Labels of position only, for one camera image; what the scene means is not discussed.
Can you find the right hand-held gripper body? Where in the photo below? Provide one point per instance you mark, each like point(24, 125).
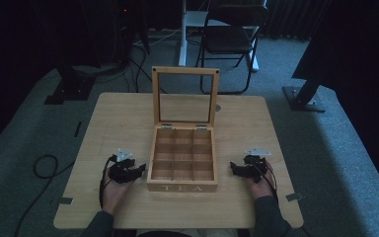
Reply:
point(255, 164)

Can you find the black stand base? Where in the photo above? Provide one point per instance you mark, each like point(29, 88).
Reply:
point(69, 90)

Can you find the person's left hand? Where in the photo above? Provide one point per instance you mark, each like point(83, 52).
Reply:
point(115, 194)

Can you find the grey tape strip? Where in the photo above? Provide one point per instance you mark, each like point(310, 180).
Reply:
point(294, 197)
point(65, 200)

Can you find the person's right hand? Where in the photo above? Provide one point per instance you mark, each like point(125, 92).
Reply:
point(262, 187)

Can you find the small grey round piece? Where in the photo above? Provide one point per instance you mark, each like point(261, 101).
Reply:
point(218, 107)

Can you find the wooden tea box with lid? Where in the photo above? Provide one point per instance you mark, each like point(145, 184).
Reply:
point(182, 187)

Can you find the black slanted stand with base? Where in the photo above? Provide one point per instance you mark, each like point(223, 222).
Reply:
point(304, 98)

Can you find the dark curtain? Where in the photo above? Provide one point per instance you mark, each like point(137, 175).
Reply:
point(358, 49)

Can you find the black tape strip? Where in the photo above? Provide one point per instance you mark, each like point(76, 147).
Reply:
point(78, 129)

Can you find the black folding chair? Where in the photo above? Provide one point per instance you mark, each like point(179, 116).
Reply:
point(230, 39)
point(186, 39)

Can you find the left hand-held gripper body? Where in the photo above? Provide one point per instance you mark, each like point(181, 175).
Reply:
point(122, 164)

